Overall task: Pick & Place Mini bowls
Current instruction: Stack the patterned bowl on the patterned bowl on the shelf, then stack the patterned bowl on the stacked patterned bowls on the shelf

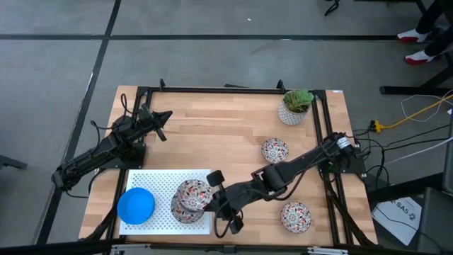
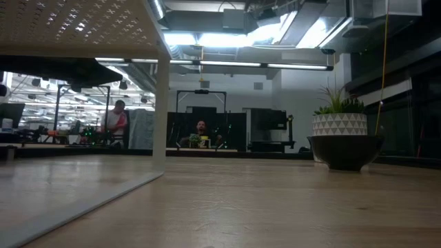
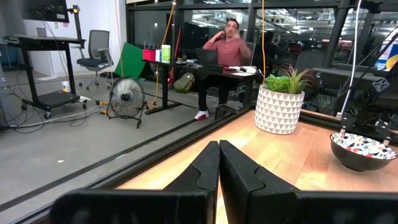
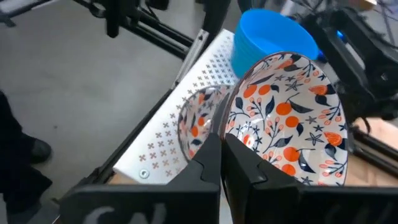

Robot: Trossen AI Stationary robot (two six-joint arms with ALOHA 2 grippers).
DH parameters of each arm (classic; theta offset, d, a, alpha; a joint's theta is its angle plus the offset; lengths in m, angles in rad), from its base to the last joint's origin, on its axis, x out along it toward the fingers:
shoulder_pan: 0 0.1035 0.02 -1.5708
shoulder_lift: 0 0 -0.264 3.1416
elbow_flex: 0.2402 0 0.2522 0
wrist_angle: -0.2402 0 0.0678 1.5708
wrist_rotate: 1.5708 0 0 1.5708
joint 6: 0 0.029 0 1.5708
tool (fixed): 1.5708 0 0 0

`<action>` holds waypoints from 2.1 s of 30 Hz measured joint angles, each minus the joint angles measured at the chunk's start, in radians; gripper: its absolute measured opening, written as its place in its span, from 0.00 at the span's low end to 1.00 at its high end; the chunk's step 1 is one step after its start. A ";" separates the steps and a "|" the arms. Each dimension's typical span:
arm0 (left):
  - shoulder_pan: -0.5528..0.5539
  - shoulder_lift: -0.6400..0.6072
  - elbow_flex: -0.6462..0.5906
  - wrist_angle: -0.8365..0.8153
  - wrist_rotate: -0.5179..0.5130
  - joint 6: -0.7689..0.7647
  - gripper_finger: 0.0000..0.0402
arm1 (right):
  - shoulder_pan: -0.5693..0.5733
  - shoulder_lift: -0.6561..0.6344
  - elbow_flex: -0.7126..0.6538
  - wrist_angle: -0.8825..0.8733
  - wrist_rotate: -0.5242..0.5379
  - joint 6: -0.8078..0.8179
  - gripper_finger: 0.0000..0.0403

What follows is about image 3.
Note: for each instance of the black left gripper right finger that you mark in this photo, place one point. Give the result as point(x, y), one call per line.
point(242, 180)

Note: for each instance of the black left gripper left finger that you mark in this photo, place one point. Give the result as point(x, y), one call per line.
point(205, 171)

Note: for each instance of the floral patterned black bowl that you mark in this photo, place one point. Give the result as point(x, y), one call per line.
point(362, 155)

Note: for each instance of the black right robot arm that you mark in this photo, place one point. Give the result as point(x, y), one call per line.
point(363, 121)

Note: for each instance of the person's white red shoe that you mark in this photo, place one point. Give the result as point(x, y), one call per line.
point(201, 115)

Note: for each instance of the potted plant triangle-patterned pot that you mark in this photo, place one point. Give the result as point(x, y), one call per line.
point(278, 109)

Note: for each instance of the grey green backpack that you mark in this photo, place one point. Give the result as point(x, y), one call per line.
point(184, 83)

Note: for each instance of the black office desk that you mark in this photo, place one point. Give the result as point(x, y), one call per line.
point(165, 87)

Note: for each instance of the white papers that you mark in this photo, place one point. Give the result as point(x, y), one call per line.
point(245, 73)

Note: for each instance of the black floor fan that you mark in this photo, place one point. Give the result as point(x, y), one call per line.
point(126, 97)

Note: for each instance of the black laptop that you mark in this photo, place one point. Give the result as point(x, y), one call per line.
point(206, 56)

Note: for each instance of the person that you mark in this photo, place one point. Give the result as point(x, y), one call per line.
point(230, 51)

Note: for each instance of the green white wipes canister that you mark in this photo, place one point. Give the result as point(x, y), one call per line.
point(166, 53)

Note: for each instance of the small white box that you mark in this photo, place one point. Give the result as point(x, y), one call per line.
point(158, 55)

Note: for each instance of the red container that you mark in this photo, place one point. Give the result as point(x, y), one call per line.
point(149, 55)

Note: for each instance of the grey office chair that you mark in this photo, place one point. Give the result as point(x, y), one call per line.
point(98, 43)
point(251, 49)

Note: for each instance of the green board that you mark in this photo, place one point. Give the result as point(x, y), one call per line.
point(132, 59)

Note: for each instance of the white plastic tub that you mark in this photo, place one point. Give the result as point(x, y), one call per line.
point(65, 87)

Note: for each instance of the black standing desk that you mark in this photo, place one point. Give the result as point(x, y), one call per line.
point(46, 43)

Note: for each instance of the black monitor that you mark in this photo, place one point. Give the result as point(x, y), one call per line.
point(43, 9)

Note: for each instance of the black aluminium rig frame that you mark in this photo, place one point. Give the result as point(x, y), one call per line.
point(186, 141)

